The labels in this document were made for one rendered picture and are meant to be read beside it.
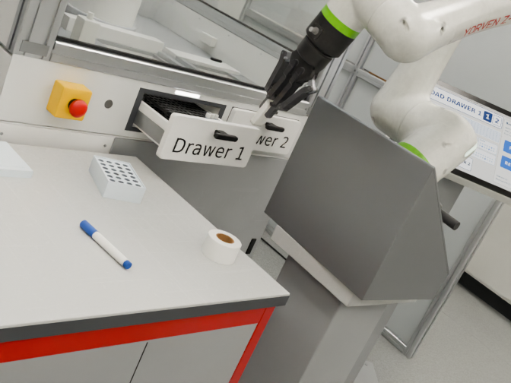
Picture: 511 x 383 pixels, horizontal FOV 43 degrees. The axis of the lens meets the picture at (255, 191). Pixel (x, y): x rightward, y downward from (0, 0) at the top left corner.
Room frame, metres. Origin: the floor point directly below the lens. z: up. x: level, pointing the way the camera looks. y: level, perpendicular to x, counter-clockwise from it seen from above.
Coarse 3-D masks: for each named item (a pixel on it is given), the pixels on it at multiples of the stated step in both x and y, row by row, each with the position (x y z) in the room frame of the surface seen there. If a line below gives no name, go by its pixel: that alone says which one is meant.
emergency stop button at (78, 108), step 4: (76, 100) 1.31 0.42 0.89; (80, 100) 1.32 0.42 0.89; (72, 104) 1.31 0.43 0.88; (76, 104) 1.31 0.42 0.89; (80, 104) 1.31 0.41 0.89; (84, 104) 1.32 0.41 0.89; (72, 108) 1.31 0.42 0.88; (76, 108) 1.31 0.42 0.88; (80, 108) 1.32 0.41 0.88; (84, 108) 1.32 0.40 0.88; (72, 112) 1.31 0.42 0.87; (76, 112) 1.31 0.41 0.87; (80, 112) 1.32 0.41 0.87; (84, 112) 1.33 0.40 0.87; (76, 116) 1.32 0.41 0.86; (80, 116) 1.32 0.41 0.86
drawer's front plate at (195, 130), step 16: (176, 128) 1.43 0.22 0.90; (192, 128) 1.46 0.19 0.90; (208, 128) 1.50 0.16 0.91; (224, 128) 1.54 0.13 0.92; (240, 128) 1.58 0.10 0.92; (256, 128) 1.63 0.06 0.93; (160, 144) 1.42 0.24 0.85; (176, 144) 1.44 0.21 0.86; (208, 144) 1.51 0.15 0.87; (224, 144) 1.55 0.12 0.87; (240, 144) 1.60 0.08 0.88; (192, 160) 1.49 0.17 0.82; (208, 160) 1.53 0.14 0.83; (224, 160) 1.57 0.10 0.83; (240, 160) 1.62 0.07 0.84
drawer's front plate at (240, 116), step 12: (228, 120) 1.75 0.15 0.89; (240, 120) 1.77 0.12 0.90; (276, 120) 1.87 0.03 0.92; (288, 120) 1.92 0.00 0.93; (264, 132) 1.85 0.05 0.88; (276, 132) 1.89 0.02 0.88; (288, 132) 1.93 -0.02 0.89; (264, 144) 1.87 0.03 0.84; (276, 144) 1.91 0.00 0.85; (288, 144) 1.95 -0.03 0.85
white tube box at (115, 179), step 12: (96, 156) 1.31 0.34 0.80; (96, 168) 1.28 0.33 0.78; (108, 168) 1.28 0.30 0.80; (120, 168) 1.32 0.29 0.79; (132, 168) 1.34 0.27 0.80; (96, 180) 1.26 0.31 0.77; (108, 180) 1.21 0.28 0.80; (120, 180) 1.25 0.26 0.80; (132, 180) 1.28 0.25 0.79; (108, 192) 1.22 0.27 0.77; (120, 192) 1.23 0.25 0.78; (132, 192) 1.25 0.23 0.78
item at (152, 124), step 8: (144, 104) 1.52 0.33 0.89; (144, 112) 1.51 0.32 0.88; (152, 112) 1.49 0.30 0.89; (136, 120) 1.52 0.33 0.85; (144, 120) 1.50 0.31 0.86; (152, 120) 1.48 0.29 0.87; (160, 120) 1.47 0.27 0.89; (144, 128) 1.49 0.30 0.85; (152, 128) 1.47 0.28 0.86; (160, 128) 1.46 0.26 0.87; (152, 136) 1.47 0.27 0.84; (160, 136) 1.45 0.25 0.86
